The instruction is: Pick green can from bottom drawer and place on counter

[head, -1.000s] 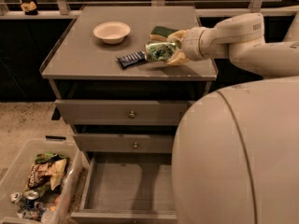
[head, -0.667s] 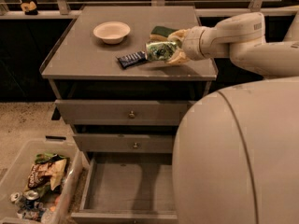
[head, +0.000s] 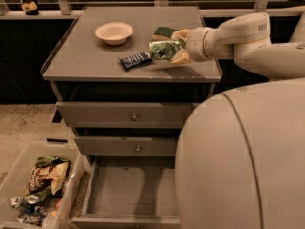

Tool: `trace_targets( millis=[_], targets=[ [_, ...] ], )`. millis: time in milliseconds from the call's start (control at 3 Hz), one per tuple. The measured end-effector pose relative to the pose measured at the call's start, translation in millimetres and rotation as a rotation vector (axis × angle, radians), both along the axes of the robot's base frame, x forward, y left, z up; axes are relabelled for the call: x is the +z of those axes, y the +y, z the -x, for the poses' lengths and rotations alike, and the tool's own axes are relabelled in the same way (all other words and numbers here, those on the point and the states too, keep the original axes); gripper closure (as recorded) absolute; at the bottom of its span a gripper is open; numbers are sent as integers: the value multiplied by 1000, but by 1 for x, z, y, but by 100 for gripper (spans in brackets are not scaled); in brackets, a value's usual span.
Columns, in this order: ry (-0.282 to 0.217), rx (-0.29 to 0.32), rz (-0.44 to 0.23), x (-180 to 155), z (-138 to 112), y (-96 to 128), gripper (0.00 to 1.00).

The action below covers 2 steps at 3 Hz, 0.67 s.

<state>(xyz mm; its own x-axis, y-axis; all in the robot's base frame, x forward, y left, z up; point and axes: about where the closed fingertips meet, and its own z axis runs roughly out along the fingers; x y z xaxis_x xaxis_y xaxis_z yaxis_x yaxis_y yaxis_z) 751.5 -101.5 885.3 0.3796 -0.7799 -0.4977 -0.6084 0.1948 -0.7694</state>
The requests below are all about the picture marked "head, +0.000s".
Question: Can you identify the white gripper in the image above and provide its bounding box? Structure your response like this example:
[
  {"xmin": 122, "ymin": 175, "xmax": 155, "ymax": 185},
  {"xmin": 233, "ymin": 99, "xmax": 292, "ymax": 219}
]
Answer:
[{"xmin": 169, "ymin": 27, "xmax": 219, "ymax": 65}]

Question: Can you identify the green soda can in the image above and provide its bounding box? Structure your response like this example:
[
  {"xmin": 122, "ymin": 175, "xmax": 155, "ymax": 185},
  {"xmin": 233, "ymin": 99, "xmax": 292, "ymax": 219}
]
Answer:
[{"xmin": 148, "ymin": 40, "xmax": 185, "ymax": 60}]

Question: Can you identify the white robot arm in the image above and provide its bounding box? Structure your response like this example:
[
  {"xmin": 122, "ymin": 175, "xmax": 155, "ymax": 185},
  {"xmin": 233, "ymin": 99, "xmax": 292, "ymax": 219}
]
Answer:
[{"xmin": 172, "ymin": 12, "xmax": 305, "ymax": 229}]

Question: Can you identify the grey drawer cabinet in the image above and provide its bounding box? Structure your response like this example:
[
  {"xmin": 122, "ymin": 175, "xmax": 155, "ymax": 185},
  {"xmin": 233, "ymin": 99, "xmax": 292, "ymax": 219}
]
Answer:
[{"xmin": 40, "ymin": 5, "xmax": 223, "ymax": 164}]

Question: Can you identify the grey top drawer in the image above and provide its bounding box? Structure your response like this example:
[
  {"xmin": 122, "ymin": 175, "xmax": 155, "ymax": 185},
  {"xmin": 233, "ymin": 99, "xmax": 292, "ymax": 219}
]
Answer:
[{"xmin": 56, "ymin": 102, "xmax": 196, "ymax": 129}]

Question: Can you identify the grey middle drawer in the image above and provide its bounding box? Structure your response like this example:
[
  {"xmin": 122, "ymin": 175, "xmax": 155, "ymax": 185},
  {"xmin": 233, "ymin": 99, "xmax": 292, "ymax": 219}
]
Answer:
[{"xmin": 75, "ymin": 136, "xmax": 177, "ymax": 156}]

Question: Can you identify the grey open bottom drawer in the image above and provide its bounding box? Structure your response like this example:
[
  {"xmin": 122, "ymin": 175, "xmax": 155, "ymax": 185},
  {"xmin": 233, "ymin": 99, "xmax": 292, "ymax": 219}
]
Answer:
[{"xmin": 72, "ymin": 156, "xmax": 181, "ymax": 229}]

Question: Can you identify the silver top soda can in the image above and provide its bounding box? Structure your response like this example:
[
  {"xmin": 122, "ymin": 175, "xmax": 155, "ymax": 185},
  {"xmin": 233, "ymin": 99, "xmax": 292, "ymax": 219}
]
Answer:
[{"xmin": 25, "ymin": 194, "xmax": 41, "ymax": 207}]

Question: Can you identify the white can bin corner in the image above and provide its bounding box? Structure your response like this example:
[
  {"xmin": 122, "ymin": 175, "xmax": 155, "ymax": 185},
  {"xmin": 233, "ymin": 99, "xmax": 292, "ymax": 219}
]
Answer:
[{"xmin": 10, "ymin": 196, "xmax": 23, "ymax": 208}]

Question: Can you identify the green yellow sponge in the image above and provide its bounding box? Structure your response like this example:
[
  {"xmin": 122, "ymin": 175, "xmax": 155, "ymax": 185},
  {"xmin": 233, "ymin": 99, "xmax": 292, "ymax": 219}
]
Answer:
[{"xmin": 152, "ymin": 27, "xmax": 175, "ymax": 40}]

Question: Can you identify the dark blue snack bar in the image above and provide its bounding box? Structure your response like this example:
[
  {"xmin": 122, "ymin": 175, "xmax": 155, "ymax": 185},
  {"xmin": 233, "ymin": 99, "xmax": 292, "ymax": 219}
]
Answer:
[{"xmin": 119, "ymin": 52, "xmax": 153, "ymax": 71}]

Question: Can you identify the white paper bowl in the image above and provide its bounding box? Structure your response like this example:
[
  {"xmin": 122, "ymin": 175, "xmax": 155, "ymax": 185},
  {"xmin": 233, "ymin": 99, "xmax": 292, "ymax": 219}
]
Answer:
[{"xmin": 95, "ymin": 22, "xmax": 133, "ymax": 46}]

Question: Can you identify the small yellow black object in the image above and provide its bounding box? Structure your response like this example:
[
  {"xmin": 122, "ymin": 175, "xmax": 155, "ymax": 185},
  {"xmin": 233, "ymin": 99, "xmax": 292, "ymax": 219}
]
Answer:
[{"xmin": 21, "ymin": 1, "xmax": 39, "ymax": 15}]

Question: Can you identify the green chip bag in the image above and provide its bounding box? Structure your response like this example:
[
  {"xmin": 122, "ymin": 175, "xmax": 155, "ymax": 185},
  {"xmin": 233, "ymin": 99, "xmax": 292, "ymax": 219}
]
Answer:
[{"xmin": 35, "ymin": 156, "xmax": 70, "ymax": 168}]

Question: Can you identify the brown chip bag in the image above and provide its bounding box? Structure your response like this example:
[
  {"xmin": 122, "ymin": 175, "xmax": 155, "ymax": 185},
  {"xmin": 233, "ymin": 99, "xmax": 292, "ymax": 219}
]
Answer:
[{"xmin": 28, "ymin": 162, "xmax": 69, "ymax": 195}]

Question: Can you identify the clear plastic bin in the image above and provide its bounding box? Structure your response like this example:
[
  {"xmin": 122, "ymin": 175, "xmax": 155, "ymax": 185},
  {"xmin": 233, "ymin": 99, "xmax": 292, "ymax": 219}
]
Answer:
[{"xmin": 0, "ymin": 142, "xmax": 84, "ymax": 229}]

